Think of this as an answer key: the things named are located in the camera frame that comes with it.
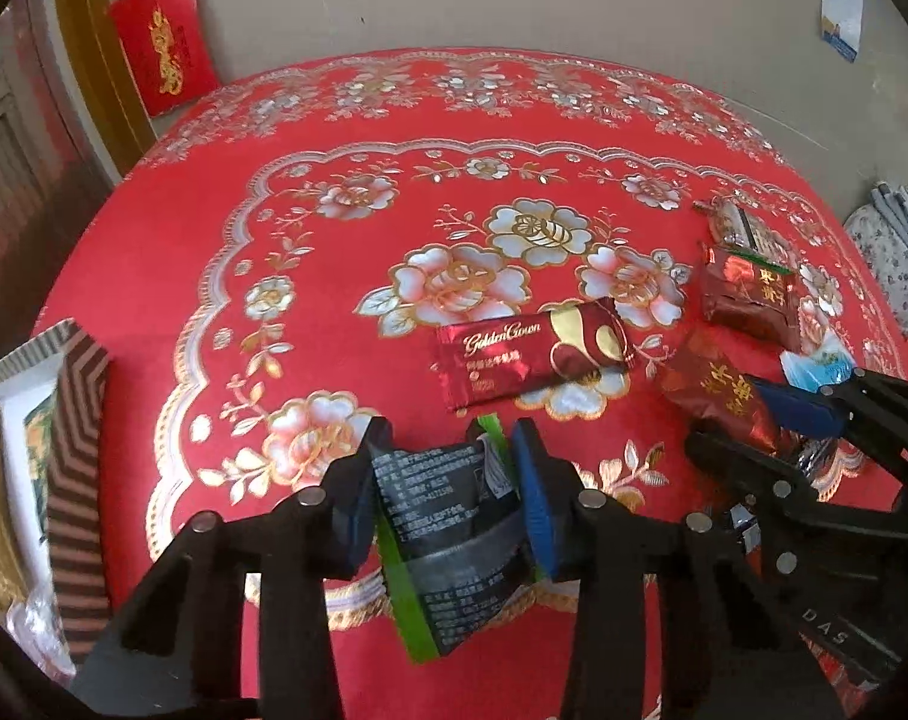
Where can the blue snack packet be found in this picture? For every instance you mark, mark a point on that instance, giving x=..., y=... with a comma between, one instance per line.
x=821, y=367

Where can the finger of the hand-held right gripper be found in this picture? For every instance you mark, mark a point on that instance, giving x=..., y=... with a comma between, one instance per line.
x=799, y=409
x=761, y=476

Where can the dark red snack packet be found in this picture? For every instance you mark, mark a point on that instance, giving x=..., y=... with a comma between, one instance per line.
x=746, y=292
x=716, y=390

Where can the brown panel door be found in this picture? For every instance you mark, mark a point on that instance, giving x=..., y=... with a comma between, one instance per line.
x=27, y=187

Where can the red and gold snack packet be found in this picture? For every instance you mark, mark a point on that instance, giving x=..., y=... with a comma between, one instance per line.
x=514, y=352

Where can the red floral tablecloth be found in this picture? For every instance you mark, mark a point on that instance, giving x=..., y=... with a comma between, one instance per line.
x=311, y=277

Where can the red wall poster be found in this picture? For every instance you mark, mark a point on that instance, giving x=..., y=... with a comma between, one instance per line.
x=161, y=37

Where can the wall calendar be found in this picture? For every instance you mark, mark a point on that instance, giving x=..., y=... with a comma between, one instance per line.
x=840, y=7

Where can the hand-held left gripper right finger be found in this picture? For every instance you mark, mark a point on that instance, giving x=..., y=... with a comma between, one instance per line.
x=536, y=502

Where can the yellow wooden door frame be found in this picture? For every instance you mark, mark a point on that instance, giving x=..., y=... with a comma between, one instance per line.
x=102, y=90

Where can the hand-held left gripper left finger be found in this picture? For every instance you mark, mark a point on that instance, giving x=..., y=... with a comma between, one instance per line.
x=353, y=525

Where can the brown striped cardboard box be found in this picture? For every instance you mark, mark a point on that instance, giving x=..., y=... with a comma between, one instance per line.
x=75, y=465

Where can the black green-edged snack packet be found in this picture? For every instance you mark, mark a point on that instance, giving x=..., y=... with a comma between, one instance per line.
x=439, y=510

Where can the clear packet with brown biscuit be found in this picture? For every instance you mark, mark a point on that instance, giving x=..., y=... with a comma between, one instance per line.
x=746, y=229

